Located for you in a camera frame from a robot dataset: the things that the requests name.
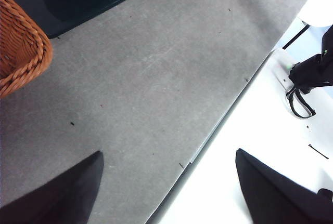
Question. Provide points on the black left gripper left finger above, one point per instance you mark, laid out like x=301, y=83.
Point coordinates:
x=57, y=198

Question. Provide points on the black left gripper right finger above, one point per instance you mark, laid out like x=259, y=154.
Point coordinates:
x=281, y=200

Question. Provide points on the brown wicker basket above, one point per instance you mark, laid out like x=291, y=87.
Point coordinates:
x=18, y=52

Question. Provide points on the black rectangular tray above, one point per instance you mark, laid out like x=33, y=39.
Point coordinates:
x=65, y=8

